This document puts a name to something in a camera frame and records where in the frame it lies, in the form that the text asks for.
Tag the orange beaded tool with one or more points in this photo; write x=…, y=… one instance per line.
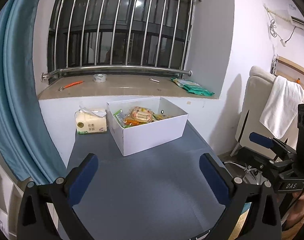
x=70, y=85

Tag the white towel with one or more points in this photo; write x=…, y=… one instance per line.
x=281, y=106

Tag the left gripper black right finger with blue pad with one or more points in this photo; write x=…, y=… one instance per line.
x=263, y=219

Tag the brown sleeve forearm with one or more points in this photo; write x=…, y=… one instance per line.
x=291, y=233

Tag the green snack bag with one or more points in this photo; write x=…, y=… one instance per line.
x=119, y=116

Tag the blue curtain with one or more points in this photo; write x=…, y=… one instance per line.
x=25, y=143

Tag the rice cracker snack pack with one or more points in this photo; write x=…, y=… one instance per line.
x=139, y=115

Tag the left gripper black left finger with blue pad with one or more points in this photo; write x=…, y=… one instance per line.
x=35, y=221

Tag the yellow tissue pack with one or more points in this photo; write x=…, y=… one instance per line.
x=91, y=121

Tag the white tape roll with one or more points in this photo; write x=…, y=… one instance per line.
x=99, y=78

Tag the beige chair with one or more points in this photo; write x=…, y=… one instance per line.
x=259, y=86

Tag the white cardboard box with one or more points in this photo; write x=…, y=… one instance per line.
x=139, y=138

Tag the steel window guard rail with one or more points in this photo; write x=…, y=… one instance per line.
x=119, y=37

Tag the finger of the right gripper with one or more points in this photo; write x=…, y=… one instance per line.
x=259, y=161
x=279, y=148

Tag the person's right hand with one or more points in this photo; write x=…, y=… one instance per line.
x=295, y=214

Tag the yellow snack packet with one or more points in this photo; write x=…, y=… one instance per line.
x=159, y=117

